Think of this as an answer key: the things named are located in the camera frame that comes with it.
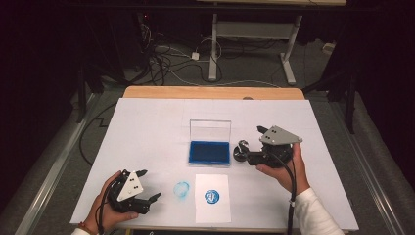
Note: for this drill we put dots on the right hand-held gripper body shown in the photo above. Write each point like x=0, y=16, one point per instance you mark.
x=280, y=137

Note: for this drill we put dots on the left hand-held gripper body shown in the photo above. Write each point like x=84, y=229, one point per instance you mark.
x=130, y=189

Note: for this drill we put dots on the black stamp clear knob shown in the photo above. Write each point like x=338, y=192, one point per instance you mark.
x=239, y=155

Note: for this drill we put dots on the blue ink pad clear case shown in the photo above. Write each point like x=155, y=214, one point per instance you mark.
x=208, y=151

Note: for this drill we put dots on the white paper sheet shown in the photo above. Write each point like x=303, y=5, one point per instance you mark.
x=212, y=212

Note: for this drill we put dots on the person's left hand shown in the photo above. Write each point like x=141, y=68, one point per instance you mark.
x=104, y=215

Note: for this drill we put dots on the person's right hand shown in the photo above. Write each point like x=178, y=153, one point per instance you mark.
x=290, y=176

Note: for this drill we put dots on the white table cover board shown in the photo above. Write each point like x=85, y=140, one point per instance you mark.
x=147, y=130

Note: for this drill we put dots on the black metal stand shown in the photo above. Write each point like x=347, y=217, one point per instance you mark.
x=350, y=104
x=81, y=98

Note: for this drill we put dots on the white power adapter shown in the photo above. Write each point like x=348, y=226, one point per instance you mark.
x=195, y=56

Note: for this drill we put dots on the black equipment with red light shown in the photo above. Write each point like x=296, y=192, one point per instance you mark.
x=143, y=39

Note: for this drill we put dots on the aluminium floor rail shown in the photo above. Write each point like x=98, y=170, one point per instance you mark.
x=368, y=182
x=49, y=182

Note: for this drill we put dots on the white metal frame desk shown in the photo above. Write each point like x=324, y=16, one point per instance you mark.
x=254, y=30

